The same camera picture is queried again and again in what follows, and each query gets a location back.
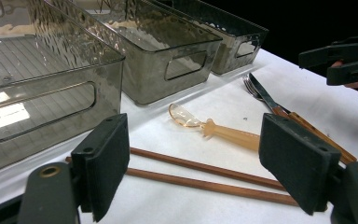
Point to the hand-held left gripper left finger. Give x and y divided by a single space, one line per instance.
105 161

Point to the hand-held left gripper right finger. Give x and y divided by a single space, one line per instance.
298 161

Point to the amber clear plastic spoon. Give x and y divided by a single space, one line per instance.
230 135

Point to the smoky clear plastic bin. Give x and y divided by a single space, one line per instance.
43 62
227 56
174 85

